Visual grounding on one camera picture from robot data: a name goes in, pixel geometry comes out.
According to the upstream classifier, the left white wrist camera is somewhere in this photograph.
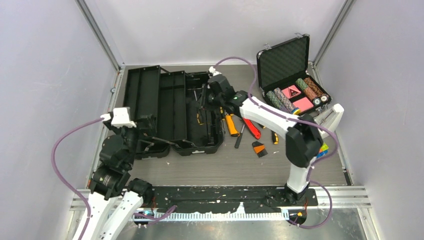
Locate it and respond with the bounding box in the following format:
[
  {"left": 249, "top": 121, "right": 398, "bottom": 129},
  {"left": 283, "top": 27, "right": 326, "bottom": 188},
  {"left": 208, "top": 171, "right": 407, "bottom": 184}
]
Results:
[{"left": 100, "top": 107, "right": 137, "bottom": 128}]

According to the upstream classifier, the black poker chip case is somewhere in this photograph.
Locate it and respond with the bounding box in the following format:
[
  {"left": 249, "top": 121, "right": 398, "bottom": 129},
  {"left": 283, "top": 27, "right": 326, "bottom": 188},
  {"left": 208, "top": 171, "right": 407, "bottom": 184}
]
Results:
[{"left": 256, "top": 34, "right": 332, "bottom": 114}]

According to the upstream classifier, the black plastic toolbox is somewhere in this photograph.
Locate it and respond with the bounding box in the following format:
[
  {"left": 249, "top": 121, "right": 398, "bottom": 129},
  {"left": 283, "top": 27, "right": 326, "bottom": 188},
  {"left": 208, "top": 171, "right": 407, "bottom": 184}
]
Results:
[{"left": 123, "top": 65, "right": 225, "bottom": 160}]

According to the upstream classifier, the white stand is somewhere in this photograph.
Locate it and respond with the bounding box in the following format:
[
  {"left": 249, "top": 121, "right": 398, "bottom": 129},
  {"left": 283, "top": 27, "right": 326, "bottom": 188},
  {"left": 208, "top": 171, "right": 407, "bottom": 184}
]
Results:
[{"left": 314, "top": 103, "right": 345, "bottom": 133}]

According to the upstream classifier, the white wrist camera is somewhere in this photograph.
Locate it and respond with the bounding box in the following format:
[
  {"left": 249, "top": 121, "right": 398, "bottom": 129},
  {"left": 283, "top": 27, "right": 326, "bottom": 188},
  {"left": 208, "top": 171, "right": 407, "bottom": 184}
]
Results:
[
  {"left": 100, "top": 107, "right": 137, "bottom": 128},
  {"left": 208, "top": 66, "right": 222, "bottom": 77}
]

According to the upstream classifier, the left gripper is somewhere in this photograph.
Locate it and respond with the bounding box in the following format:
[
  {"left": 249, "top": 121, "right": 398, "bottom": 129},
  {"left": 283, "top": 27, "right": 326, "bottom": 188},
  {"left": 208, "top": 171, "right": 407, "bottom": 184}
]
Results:
[{"left": 105, "top": 113, "right": 156, "bottom": 167}]

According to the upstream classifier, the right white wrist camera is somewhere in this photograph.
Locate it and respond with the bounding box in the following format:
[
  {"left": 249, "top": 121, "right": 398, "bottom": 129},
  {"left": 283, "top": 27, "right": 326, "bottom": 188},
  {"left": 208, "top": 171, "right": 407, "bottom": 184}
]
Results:
[{"left": 208, "top": 66, "right": 222, "bottom": 77}]

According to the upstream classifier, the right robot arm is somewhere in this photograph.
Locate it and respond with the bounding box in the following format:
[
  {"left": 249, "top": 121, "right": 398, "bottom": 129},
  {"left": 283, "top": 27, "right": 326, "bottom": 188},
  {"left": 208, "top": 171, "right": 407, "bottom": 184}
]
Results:
[{"left": 200, "top": 74, "right": 324, "bottom": 205}]

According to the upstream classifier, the orange black brush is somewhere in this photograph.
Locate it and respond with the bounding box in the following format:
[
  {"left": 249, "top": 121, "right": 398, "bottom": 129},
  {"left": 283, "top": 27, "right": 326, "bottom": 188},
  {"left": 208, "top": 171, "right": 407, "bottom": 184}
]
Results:
[{"left": 251, "top": 141, "right": 268, "bottom": 158}]

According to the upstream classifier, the colourful small object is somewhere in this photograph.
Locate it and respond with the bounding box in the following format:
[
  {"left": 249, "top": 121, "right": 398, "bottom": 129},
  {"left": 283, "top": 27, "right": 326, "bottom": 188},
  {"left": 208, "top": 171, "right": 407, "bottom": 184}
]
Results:
[{"left": 316, "top": 142, "right": 329, "bottom": 159}]

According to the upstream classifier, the yellow utility knife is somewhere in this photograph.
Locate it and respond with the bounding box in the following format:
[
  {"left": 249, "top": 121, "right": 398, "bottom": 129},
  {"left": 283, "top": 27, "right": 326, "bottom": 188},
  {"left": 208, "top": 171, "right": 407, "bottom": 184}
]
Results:
[{"left": 225, "top": 113, "right": 240, "bottom": 137}]

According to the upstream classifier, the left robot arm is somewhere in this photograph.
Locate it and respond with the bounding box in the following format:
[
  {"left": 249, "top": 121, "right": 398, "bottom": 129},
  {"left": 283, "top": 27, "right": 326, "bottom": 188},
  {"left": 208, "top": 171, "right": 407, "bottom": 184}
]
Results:
[{"left": 73, "top": 112, "right": 154, "bottom": 240}]

